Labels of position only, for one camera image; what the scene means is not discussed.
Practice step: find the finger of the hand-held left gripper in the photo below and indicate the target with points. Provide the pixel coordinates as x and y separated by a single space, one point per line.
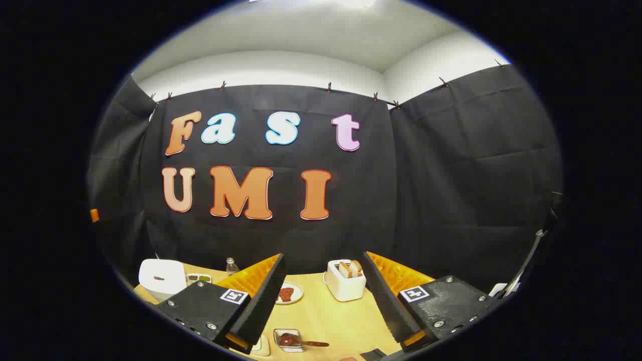
95 215

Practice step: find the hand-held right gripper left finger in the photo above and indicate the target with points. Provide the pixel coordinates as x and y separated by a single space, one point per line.
266 301

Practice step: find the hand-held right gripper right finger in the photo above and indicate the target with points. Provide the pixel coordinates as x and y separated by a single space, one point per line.
383 301

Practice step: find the brown wooden spoon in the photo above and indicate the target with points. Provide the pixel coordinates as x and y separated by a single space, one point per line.
288 340

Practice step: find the white rice cooker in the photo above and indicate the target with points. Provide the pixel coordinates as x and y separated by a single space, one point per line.
155 268

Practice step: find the red meat piece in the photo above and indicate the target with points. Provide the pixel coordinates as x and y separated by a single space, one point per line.
286 295

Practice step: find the white round plate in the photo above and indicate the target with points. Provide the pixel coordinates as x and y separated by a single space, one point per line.
297 288

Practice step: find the white toaster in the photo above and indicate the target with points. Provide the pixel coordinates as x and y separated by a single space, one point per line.
346 291

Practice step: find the toast bread slice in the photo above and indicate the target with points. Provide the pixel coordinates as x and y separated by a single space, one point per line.
345 269
356 266

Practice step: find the clear plastic water bottle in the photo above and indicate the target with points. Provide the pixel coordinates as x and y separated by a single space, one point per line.
231 268

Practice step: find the white divided condiment dish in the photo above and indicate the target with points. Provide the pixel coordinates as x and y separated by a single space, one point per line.
198 279

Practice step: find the small white object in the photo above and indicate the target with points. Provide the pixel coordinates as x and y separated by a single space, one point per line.
497 290

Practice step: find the black backdrop cloth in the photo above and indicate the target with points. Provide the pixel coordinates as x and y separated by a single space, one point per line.
401 175

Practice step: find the black table edge bracket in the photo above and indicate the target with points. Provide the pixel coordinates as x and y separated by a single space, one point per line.
373 355

